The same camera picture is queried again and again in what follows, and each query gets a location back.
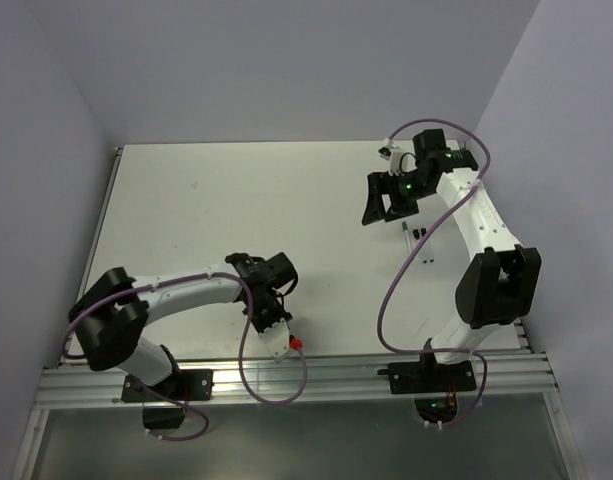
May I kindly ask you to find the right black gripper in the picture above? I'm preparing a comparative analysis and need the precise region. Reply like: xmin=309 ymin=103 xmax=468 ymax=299
xmin=361 ymin=170 xmax=433 ymax=226

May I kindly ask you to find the grey pen diagonal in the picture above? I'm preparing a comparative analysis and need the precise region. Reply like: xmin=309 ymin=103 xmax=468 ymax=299
xmin=412 ymin=229 xmax=428 ymax=264

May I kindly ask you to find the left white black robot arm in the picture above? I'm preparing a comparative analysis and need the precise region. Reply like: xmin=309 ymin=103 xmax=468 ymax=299
xmin=67 ymin=253 xmax=302 ymax=399

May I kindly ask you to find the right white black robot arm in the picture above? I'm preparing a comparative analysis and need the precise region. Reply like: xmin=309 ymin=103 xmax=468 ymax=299
xmin=362 ymin=129 xmax=542 ymax=390

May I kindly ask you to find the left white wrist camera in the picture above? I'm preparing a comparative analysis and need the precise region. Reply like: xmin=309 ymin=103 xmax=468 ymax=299
xmin=259 ymin=320 xmax=303 ymax=363

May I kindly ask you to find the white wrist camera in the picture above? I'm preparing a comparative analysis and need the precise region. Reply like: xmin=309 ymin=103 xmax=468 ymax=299
xmin=378 ymin=139 xmax=416 ymax=176
xmin=259 ymin=320 xmax=303 ymax=363

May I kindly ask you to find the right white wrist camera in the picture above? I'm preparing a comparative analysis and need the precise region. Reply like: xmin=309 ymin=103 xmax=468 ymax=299
xmin=378 ymin=139 xmax=416 ymax=176

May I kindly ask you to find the black box under rail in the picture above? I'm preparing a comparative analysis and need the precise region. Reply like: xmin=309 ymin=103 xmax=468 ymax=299
xmin=142 ymin=407 xmax=185 ymax=431

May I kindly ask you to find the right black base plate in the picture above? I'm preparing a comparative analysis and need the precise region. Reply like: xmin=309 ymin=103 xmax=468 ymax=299
xmin=377 ymin=361 xmax=477 ymax=395

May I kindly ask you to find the aluminium rail frame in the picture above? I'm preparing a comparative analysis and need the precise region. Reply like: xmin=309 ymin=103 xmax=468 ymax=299
xmin=32 ymin=350 xmax=558 ymax=410

